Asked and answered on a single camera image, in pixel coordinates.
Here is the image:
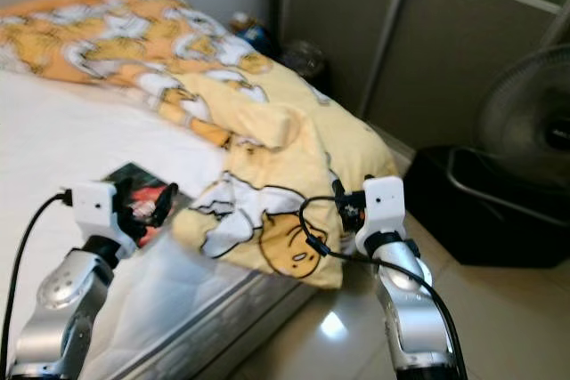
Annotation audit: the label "clear glass jar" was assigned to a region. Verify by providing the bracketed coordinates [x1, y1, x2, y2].
[281, 39, 329, 80]

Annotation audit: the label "grey sliding wardrobe doors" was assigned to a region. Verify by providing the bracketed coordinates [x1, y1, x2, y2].
[272, 0, 570, 150]

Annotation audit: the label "black storage box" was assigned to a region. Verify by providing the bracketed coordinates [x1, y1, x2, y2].
[405, 144, 570, 267]

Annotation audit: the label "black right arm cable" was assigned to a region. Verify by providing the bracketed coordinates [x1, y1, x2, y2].
[298, 193, 468, 380]

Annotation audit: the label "yellow cartoon print blanket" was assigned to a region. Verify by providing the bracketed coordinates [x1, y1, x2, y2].
[0, 0, 397, 290]

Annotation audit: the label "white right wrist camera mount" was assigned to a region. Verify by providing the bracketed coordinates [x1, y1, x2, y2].
[354, 175, 406, 256]

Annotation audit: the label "black electric fan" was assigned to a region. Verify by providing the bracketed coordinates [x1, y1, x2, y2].
[474, 42, 570, 190]

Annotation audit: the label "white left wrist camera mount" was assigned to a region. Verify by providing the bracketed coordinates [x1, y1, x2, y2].
[71, 181, 121, 243]

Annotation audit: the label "dark blue bottle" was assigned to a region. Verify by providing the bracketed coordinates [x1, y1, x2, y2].
[230, 11, 273, 53]

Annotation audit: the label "dark book with red flowers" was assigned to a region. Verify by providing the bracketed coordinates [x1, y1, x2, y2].
[100, 162, 175, 225]

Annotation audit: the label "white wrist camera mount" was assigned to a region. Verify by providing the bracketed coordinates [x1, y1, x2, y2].
[71, 181, 121, 243]
[354, 175, 406, 256]

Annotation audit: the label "white quilted mattress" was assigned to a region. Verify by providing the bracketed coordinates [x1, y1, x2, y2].
[0, 67, 308, 380]

